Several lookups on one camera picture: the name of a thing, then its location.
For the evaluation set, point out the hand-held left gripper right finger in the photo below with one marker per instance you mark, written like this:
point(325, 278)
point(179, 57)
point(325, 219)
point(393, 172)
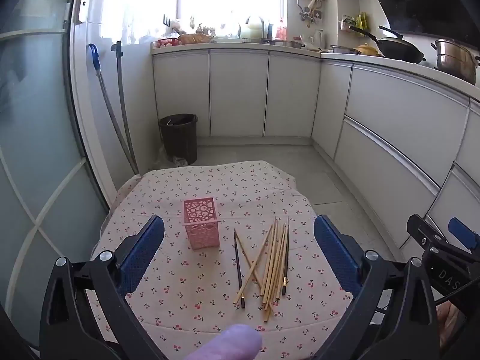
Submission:
point(337, 255)

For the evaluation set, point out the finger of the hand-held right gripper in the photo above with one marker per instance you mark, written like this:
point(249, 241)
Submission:
point(423, 232)
point(465, 234)

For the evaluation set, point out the black wok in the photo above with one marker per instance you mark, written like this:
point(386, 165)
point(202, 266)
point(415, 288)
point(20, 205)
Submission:
point(401, 50)

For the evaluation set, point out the green hanging cloth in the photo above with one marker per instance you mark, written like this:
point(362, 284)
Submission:
point(362, 22)

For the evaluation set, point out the red plastic basket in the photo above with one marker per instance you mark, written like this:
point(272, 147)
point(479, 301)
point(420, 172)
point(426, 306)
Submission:
point(168, 42)

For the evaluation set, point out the clear pitcher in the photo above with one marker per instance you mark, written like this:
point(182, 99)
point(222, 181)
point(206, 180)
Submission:
point(318, 38)

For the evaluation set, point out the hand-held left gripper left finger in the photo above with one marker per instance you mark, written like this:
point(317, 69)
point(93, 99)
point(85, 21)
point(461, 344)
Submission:
point(142, 255)

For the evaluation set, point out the yellow pot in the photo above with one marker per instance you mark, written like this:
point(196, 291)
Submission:
point(369, 50)

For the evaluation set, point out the grey pole with black grip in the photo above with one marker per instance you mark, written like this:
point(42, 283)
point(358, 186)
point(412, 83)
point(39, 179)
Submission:
point(120, 82)

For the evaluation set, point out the black range hood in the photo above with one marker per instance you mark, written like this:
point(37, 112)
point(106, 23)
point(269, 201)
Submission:
point(431, 0)

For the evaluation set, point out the frosted glass sliding door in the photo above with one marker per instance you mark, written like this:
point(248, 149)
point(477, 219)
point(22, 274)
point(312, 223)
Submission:
point(37, 120)

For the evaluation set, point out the pink perforated utensil holder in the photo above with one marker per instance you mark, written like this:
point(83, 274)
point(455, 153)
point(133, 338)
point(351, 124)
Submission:
point(202, 232)

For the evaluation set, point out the white kitchen base cabinets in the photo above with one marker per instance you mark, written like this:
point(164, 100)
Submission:
point(240, 93)

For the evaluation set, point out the black chopstick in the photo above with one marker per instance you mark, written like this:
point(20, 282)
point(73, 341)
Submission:
point(285, 260)
point(238, 266)

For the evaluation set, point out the kitchen window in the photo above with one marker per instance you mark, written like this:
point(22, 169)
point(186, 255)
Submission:
point(206, 0)

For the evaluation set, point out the woven bread basket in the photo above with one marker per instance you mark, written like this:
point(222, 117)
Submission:
point(195, 38)

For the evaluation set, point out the steel bowl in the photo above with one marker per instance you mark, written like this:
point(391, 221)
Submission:
point(343, 49)

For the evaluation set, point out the cherry print tablecloth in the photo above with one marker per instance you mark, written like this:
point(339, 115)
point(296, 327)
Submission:
point(187, 288)

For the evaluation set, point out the steel stockpot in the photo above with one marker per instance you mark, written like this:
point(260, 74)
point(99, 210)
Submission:
point(455, 62)

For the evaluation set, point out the bundle of wooden chopsticks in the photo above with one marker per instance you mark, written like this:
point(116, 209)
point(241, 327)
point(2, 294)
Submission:
point(273, 258)

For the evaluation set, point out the black trash bin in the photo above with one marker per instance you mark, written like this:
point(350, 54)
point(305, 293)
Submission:
point(180, 138)

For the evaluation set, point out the white kettle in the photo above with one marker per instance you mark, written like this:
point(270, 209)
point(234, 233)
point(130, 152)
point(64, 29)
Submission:
point(253, 28)

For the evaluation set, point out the person's right hand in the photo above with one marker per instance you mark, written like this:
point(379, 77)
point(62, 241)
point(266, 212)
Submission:
point(450, 326)

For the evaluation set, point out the steel basin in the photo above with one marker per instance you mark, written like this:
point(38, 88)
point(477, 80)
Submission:
point(287, 44)

